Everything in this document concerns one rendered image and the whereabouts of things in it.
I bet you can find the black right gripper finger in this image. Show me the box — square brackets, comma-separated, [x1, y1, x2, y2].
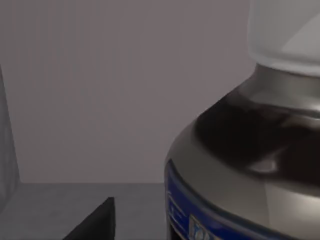
[62, 196, 116, 240]

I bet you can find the clear bottle with blue label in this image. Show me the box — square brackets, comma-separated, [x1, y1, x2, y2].
[163, 0, 320, 240]

